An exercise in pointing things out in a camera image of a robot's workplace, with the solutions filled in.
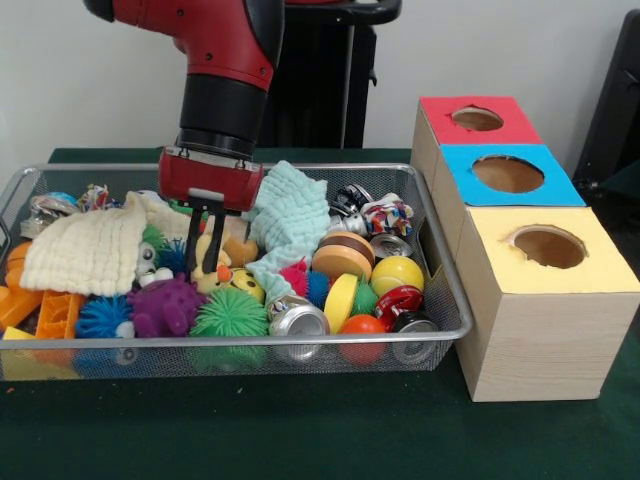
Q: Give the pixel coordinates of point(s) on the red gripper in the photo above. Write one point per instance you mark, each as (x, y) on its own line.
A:
(210, 182)

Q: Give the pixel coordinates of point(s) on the yellow plush duck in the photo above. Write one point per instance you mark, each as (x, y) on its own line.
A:
(206, 280)

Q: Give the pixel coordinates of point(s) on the mint green cloth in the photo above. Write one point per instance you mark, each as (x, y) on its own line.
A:
(290, 215)

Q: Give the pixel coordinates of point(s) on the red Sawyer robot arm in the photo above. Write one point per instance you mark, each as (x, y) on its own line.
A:
(225, 50)

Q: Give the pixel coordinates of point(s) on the shallow silver mesh bin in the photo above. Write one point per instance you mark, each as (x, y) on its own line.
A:
(350, 170)

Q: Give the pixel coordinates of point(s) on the wooden box with three holes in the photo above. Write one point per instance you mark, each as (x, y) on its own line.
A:
(545, 340)

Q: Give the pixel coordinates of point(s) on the purple spiky rubber toy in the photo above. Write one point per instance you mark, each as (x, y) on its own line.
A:
(167, 305)

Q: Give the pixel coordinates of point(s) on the cream knitted cloth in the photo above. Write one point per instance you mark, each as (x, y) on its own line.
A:
(80, 255)

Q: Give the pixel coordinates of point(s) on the toy hamburger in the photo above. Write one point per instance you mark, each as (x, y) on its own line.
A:
(342, 255)

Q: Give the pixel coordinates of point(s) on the orange red ball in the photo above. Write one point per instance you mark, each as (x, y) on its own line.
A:
(362, 327)

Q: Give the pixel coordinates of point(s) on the yellow ball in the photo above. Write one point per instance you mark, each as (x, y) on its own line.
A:
(397, 275)

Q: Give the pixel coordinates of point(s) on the crushed red can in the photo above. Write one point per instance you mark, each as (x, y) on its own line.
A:
(400, 300)

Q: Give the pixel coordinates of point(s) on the dark green tablecloth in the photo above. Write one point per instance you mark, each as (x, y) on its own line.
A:
(625, 182)
(300, 430)

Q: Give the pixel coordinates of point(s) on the black stand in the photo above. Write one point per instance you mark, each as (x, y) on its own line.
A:
(615, 100)

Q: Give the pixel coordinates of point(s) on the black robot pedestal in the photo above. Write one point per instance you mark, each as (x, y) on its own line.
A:
(325, 90)

